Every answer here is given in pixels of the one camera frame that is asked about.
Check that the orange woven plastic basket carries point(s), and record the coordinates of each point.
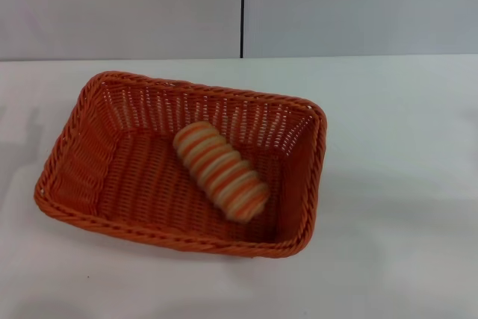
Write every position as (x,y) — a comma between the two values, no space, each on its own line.
(142,184)

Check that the orange striped bread roll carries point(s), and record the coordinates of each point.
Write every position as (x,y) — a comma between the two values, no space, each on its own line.
(220,169)

